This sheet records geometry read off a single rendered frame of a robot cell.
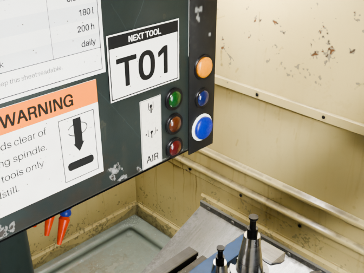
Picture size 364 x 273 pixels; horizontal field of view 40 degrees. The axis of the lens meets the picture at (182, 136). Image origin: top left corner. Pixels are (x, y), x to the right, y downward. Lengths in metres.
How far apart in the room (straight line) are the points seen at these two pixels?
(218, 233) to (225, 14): 0.75
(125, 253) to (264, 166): 0.77
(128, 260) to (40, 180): 1.57
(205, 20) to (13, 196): 0.28
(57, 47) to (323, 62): 0.97
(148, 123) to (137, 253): 1.54
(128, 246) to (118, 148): 1.58
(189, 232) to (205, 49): 1.27
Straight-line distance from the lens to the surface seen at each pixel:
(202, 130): 0.62
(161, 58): 0.55
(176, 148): 0.60
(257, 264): 0.82
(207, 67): 0.60
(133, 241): 2.14
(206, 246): 1.76
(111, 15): 0.50
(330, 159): 1.44
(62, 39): 0.47
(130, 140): 0.55
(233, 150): 1.65
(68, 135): 0.50
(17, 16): 0.44
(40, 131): 0.48
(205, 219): 1.83
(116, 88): 0.52
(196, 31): 0.58
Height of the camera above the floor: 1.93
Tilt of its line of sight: 28 degrees down
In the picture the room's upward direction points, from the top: straight up
